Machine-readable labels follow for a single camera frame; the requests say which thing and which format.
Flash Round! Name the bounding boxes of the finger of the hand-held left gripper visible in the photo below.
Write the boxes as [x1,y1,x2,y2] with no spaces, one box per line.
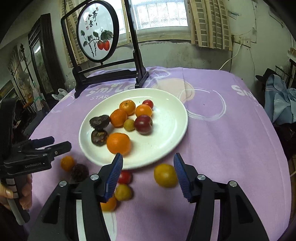
[11,136,55,151]
[35,141,72,161]

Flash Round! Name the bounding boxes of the dark brown water chestnut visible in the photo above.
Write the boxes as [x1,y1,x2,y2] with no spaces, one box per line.
[70,163,89,183]
[91,129,109,146]
[89,115,110,129]

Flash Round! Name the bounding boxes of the black hat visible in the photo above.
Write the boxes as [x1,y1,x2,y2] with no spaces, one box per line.
[255,68,282,88]

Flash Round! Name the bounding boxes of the yellow-orange tomato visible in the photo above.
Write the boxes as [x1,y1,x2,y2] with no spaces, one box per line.
[100,196,117,212]

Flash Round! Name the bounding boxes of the yellow tomato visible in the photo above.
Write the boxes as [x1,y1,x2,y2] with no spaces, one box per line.
[154,164,178,188]

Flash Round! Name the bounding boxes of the person's left forearm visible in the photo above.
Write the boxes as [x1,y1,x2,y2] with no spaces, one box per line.
[0,204,26,241]

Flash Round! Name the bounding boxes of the dark purple tomato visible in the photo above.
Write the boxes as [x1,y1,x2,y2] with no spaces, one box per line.
[134,115,153,135]

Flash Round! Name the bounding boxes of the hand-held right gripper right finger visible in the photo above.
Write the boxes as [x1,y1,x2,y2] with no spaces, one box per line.
[173,152,270,241]

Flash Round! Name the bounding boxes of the purple printed tablecloth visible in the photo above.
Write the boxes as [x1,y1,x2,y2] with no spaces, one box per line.
[23,67,291,241]

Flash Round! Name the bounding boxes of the black framed painted table screen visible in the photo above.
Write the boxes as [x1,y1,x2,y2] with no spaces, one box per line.
[60,0,149,99]

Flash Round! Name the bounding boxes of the dark wooden cabinet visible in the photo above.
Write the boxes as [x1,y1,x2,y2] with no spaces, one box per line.
[28,13,66,94]

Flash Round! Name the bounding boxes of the window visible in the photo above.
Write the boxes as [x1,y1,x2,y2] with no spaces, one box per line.
[126,0,193,44]

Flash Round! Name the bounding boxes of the orange cherry tomato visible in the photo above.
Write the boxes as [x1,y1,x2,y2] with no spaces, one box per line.
[60,156,76,172]
[135,104,153,118]

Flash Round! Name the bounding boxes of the small orange mandarin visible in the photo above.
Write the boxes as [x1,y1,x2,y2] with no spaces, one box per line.
[110,108,128,128]
[119,100,136,116]

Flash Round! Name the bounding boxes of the blue cloth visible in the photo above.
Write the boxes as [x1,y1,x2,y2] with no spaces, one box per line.
[264,74,296,126]

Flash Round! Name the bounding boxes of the wall socket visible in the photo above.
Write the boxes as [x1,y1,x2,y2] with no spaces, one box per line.
[232,35,251,48]

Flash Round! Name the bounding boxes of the white oval plate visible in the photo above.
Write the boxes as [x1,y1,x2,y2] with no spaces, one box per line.
[79,88,188,170]

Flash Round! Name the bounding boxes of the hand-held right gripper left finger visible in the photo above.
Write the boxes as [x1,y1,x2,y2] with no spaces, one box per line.
[28,152,124,241]

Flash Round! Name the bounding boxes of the small yellow longan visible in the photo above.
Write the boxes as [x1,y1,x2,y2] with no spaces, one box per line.
[114,184,133,202]
[123,119,135,131]

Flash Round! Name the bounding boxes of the white plastic bag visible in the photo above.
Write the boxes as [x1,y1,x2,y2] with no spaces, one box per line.
[52,88,69,101]

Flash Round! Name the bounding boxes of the person's left hand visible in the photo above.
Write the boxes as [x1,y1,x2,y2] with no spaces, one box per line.
[0,173,33,210]

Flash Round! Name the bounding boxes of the large orange mandarin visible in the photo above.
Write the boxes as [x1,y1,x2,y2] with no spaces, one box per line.
[106,133,131,155]

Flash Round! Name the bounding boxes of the white cable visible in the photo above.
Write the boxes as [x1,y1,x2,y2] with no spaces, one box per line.
[218,45,242,70]

